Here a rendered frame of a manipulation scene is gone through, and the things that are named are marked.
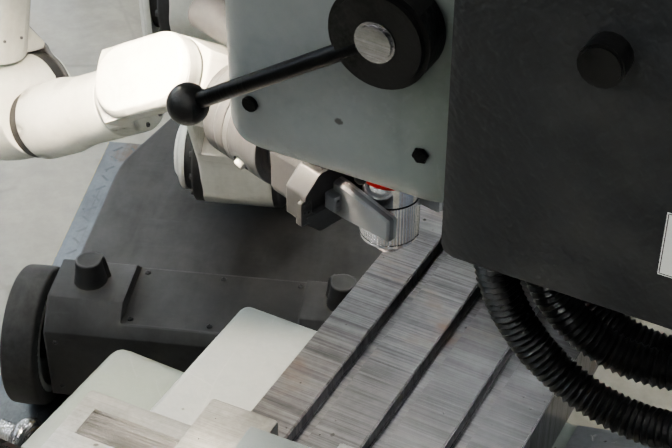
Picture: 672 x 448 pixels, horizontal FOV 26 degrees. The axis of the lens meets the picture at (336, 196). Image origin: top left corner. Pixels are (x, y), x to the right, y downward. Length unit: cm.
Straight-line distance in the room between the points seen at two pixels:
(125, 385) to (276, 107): 70
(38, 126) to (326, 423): 38
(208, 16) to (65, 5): 274
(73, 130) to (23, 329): 74
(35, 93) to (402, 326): 41
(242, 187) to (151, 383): 52
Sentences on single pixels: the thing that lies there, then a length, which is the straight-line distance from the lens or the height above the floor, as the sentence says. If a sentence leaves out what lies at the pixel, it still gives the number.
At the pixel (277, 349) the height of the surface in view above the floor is 90.
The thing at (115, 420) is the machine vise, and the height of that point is 105.
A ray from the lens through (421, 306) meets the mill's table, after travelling 141.
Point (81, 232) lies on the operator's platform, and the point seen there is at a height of 40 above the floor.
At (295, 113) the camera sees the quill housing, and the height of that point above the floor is 136.
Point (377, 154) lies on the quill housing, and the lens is 97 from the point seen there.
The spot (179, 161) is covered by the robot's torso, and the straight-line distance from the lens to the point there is 211.
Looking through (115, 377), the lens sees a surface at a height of 78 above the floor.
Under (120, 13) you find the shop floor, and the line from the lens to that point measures 392.
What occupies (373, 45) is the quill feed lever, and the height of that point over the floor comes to 145.
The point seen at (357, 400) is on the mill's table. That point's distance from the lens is 132.
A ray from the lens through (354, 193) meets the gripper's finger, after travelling 110.
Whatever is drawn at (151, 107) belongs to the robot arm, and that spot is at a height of 124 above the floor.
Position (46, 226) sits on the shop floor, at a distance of 317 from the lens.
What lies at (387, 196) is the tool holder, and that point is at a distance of 109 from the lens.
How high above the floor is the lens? 191
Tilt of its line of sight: 37 degrees down
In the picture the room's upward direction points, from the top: straight up
